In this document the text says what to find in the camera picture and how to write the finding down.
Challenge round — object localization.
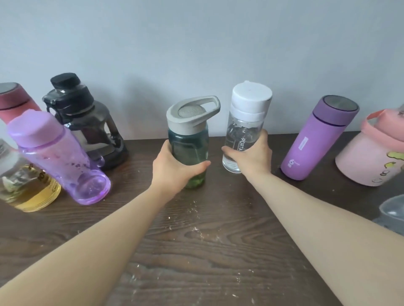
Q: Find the person's left hand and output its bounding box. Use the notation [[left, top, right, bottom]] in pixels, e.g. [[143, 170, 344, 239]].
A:
[[151, 140, 211, 201]]

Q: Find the person's right hand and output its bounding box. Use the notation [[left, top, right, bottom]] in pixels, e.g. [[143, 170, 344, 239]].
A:
[[222, 129, 273, 185]]

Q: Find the clear bottle with white lid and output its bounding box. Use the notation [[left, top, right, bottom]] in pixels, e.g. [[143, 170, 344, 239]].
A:
[[222, 81, 273, 173]]

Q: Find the green bottle with grey lid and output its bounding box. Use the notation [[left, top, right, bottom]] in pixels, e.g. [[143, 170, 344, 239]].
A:
[[166, 95, 221, 190]]

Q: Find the person's left forearm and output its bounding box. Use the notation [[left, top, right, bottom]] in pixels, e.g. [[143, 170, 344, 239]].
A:
[[0, 184, 173, 306]]

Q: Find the person's right forearm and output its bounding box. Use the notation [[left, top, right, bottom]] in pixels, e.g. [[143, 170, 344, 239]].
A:
[[250, 172, 404, 306]]

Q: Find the purple thermos flask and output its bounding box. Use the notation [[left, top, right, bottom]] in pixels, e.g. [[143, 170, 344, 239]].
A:
[[280, 95, 360, 181]]

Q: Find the black smoky water jug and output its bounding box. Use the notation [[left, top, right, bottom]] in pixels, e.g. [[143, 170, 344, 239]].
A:
[[42, 73, 129, 171]]

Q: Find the pink jug with cartoon print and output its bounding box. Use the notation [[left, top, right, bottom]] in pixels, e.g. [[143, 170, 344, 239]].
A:
[[335, 106, 404, 187]]

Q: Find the purple translucent plastic bottle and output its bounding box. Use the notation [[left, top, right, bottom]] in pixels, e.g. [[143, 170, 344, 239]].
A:
[[7, 110, 111, 206]]

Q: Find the yellow translucent bottle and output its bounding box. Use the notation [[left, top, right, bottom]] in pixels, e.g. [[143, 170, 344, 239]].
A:
[[0, 139, 62, 212]]

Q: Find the grey translucent container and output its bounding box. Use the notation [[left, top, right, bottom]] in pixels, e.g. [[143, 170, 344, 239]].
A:
[[373, 194, 404, 236]]

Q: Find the red thermos flask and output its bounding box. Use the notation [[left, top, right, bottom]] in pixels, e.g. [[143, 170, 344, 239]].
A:
[[0, 82, 42, 125]]

